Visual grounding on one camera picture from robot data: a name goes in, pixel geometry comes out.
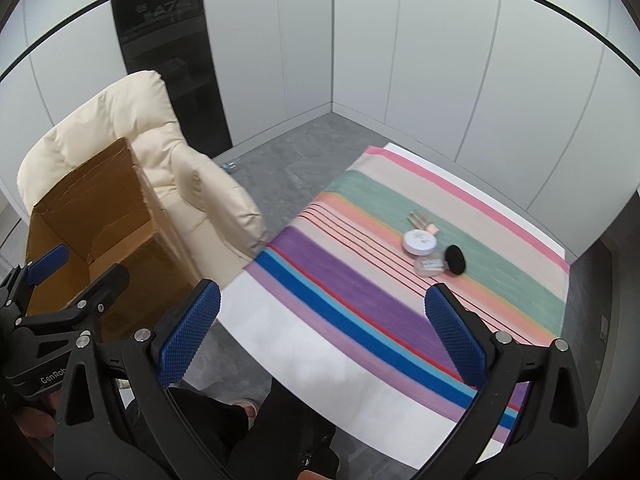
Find white round jar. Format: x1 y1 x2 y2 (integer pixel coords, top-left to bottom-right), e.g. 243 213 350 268
402 229 441 256

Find cream padded armchair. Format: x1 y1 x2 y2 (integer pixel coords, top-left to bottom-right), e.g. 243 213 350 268
16 70 273 286

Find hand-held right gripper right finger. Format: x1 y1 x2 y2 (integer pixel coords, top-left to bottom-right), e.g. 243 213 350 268
424 283 591 480

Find brown cardboard box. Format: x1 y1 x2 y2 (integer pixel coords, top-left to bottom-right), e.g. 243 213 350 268
25 137 201 343

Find black powder puff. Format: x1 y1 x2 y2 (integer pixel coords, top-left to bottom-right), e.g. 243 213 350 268
444 244 467 276

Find black glass panel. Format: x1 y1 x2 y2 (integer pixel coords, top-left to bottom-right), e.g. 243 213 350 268
107 0 233 161

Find white table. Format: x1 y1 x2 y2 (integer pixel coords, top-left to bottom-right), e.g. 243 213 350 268
212 142 571 461

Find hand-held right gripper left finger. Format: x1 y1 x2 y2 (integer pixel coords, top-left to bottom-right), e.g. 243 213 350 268
52 279 234 480

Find small clear jar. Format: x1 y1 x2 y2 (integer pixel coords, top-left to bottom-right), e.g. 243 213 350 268
414 255 447 277

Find striped colourful cloth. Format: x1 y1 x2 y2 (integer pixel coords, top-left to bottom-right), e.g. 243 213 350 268
247 145 571 448

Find person's black pants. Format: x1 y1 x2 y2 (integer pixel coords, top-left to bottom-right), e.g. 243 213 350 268
125 377 361 480

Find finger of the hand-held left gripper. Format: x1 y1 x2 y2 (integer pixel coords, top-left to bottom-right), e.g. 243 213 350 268
0 244 71 312
19 262 131 329

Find person's left hand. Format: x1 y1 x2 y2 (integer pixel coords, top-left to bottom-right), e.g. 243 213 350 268
11 402 57 453

